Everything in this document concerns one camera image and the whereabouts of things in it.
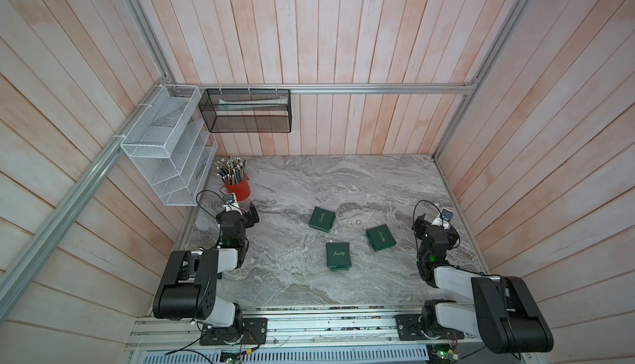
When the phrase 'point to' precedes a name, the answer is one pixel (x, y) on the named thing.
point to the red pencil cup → (241, 189)
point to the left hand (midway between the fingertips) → (241, 207)
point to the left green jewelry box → (322, 219)
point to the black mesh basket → (247, 110)
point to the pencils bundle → (231, 170)
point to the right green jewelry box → (379, 237)
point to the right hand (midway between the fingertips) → (437, 218)
